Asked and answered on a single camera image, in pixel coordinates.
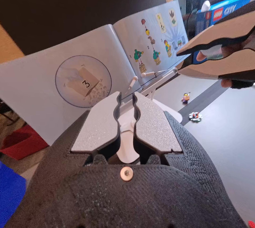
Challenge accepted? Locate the toy campfire on green plate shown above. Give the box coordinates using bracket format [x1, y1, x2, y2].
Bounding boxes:
[189, 112, 203, 123]

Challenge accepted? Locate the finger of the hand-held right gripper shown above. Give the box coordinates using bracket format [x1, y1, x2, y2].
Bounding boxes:
[176, 12, 255, 57]
[177, 48, 255, 81]

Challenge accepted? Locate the blue storage bin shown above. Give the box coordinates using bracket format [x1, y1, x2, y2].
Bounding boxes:
[0, 160, 27, 228]

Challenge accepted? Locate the purple toy minifigure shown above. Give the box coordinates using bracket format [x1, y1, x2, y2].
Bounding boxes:
[181, 92, 191, 105]

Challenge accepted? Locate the blue toy set box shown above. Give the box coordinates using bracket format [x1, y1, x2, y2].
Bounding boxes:
[195, 0, 255, 37]

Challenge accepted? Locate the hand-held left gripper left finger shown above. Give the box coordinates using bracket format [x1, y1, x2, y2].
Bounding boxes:
[71, 91, 122, 155]

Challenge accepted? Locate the white book stand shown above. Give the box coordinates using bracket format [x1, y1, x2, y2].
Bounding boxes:
[116, 67, 182, 163]

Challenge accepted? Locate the red floor bin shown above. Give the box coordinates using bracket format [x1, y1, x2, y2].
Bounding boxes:
[0, 124, 49, 161]

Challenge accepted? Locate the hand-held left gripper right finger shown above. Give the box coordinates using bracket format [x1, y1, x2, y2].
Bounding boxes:
[132, 92, 183, 155]

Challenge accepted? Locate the person's right hand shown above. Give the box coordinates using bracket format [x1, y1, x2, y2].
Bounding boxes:
[196, 39, 245, 62]

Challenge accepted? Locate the building instruction booklet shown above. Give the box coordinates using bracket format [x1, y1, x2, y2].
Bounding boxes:
[0, 0, 190, 146]

